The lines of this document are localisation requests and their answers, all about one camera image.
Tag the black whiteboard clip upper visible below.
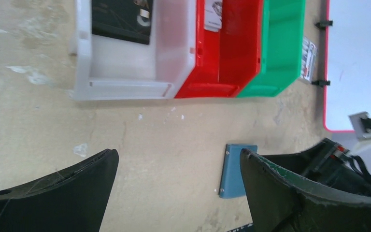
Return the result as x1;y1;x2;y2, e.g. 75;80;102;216
314;20;333;30

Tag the black whiteboard clip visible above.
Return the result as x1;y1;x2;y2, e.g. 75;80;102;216
314;20;333;30
311;80;330;87

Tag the red plastic bin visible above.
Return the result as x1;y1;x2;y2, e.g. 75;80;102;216
176;0;265;98

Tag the whiteboard with pink frame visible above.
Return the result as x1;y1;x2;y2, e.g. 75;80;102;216
323;0;371;132

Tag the green plastic bin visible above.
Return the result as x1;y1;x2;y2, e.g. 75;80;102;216
238;0;306;98

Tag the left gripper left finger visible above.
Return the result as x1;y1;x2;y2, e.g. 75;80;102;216
0;149;119;232

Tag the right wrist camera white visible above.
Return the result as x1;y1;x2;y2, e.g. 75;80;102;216
349;112;371;155

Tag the black card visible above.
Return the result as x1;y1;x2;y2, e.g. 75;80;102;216
91;0;154;44

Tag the black whiteboard clip lower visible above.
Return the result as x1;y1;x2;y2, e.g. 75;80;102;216
311;80;330;87

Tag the marker pen pack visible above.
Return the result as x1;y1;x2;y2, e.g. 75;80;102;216
299;36;318;83

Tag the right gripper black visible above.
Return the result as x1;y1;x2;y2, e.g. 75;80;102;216
265;138;371;197

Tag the blue card holder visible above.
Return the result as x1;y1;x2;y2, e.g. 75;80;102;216
219;144;257;199

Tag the white plastic bin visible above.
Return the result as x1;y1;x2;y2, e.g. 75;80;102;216
69;0;198;101

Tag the white grey card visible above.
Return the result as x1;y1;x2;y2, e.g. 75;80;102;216
204;0;223;32

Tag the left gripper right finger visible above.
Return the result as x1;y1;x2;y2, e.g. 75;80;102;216
240;149;371;232

